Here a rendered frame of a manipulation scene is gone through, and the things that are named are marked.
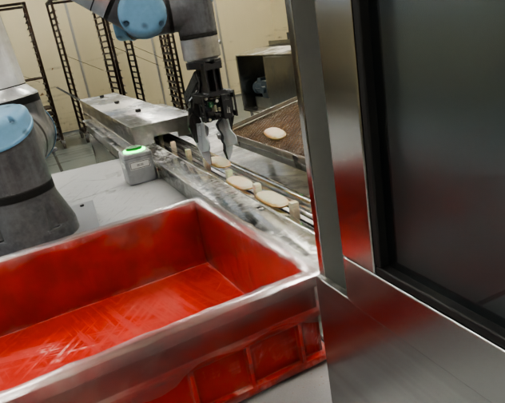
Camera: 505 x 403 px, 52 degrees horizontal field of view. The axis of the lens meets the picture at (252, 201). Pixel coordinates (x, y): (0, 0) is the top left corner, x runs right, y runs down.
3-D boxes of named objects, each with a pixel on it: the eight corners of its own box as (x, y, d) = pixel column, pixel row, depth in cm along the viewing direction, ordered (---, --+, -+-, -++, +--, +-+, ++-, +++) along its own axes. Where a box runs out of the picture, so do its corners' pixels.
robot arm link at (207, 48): (175, 41, 103) (212, 35, 106) (180, 65, 105) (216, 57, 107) (186, 40, 97) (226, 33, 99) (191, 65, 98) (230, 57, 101)
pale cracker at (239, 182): (222, 181, 106) (220, 176, 106) (239, 177, 108) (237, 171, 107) (240, 192, 98) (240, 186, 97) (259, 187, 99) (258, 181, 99)
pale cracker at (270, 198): (250, 197, 94) (249, 191, 94) (268, 191, 95) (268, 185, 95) (275, 210, 85) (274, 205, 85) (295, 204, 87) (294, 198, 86)
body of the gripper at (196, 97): (204, 126, 101) (192, 64, 97) (191, 122, 108) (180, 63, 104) (240, 118, 103) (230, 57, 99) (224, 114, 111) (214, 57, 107)
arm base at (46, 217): (-16, 266, 85) (-39, 211, 81) (1, 234, 98) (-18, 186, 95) (77, 240, 87) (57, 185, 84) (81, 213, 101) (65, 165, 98)
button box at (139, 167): (126, 193, 133) (116, 151, 130) (156, 185, 136) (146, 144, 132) (133, 200, 126) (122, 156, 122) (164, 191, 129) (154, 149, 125)
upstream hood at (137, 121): (83, 113, 259) (78, 97, 256) (118, 106, 265) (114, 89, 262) (136, 153, 149) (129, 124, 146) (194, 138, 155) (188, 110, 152)
